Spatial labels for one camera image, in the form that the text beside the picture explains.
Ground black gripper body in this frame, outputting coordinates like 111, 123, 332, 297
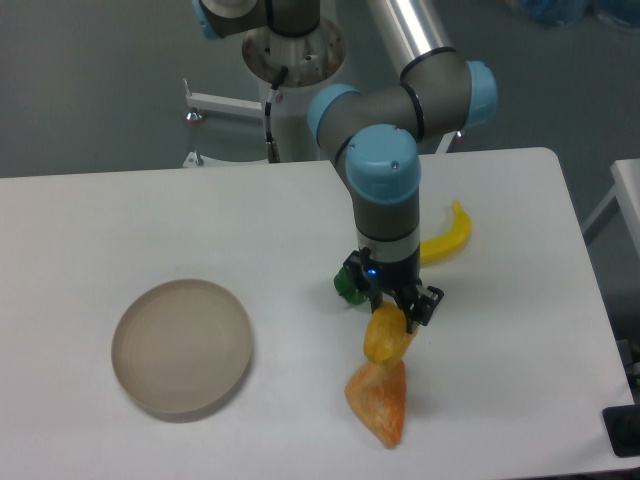
358, 247, 421, 303

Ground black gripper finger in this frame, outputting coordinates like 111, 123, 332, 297
342, 250, 383, 313
391, 284, 444, 334

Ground yellow bell pepper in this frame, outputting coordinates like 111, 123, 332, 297
363, 302, 416, 369

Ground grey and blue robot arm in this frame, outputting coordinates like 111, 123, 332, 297
192, 1, 497, 331

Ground green bell pepper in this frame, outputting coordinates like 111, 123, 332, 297
333, 267, 367, 306

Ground beige round plate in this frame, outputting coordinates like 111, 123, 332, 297
111, 279, 254, 423

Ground yellow banana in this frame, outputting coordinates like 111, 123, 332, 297
420, 200, 473, 266

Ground orange triangular toast slice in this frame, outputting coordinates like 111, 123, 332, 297
344, 360, 407, 448

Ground black device at table edge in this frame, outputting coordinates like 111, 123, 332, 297
602, 404, 640, 458

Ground white side table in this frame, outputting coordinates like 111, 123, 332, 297
581, 159, 639, 244

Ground blue plastic bag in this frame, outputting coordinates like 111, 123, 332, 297
509, 0, 639, 33

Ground black cable with connector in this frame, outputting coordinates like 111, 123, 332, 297
263, 64, 290, 164

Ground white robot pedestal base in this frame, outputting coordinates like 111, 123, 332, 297
181, 16, 469, 168

